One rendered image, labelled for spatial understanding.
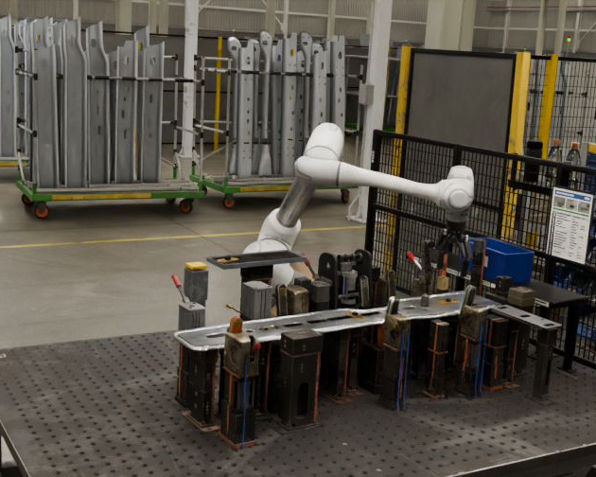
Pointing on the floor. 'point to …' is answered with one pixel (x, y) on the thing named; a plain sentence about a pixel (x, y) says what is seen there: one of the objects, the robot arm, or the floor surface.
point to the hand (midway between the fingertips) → (451, 270)
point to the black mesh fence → (495, 223)
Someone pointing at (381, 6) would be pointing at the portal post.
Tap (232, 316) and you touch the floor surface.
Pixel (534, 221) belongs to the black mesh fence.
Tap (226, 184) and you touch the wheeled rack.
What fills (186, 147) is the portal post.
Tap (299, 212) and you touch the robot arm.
